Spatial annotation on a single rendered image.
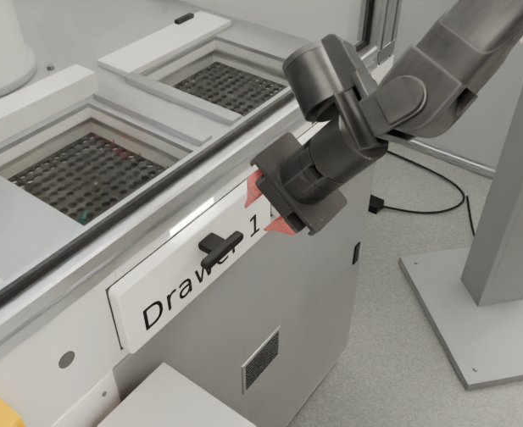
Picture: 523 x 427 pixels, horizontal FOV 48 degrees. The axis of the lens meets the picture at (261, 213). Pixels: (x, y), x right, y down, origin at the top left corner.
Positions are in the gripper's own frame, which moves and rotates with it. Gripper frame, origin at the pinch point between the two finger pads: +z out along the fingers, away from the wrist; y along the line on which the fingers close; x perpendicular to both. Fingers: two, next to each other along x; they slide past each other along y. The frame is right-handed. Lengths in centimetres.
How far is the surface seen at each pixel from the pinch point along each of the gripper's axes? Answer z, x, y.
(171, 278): 11.1, 8.6, 0.9
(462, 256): 72, -111, -57
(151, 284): 9.8, 11.8, 1.9
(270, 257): 24.9, -15.3, -7.4
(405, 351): 75, -68, -60
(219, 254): 7.1, 3.6, -0.6
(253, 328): 35.8, -10.4, -15.4
